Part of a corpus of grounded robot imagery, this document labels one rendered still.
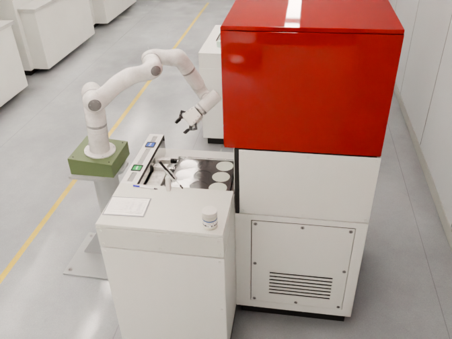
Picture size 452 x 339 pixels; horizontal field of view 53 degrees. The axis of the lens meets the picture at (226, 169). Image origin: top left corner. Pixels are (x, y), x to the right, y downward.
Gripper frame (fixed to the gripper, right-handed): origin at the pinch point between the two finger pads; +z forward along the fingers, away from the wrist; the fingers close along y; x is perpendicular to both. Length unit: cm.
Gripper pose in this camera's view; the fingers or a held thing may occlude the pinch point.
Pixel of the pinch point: (181, 127)
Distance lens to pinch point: 293.2
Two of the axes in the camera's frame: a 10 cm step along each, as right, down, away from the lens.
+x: -2.5, -1.6, -9.6
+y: -6.1, -7.4, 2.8
